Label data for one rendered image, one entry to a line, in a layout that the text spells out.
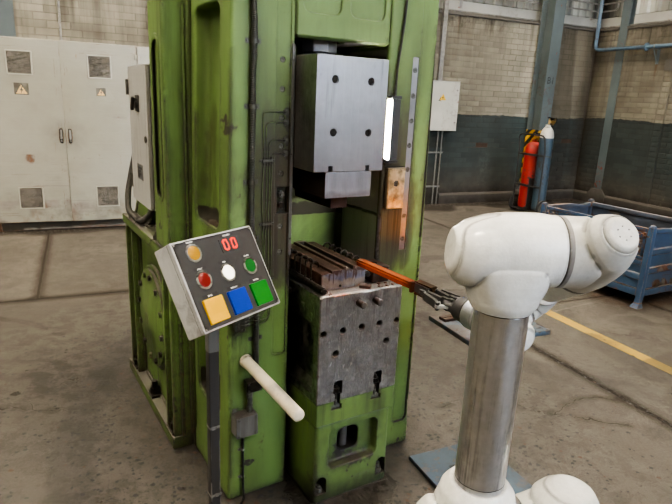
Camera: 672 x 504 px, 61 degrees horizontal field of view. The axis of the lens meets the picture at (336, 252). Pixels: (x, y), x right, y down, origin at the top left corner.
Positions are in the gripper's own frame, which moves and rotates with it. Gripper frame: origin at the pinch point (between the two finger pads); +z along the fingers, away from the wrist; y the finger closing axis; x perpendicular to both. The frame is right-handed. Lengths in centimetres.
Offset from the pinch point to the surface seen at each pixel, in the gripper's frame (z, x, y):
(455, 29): 579, 159, 517
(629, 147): 437, -6, 800
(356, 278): 43.9, -10.5, 3.2
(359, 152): 45, 38, 1
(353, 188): 44, 25, 0
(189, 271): 24, 7, -69
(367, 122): 45, 49, 4
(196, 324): 17, -7, -69
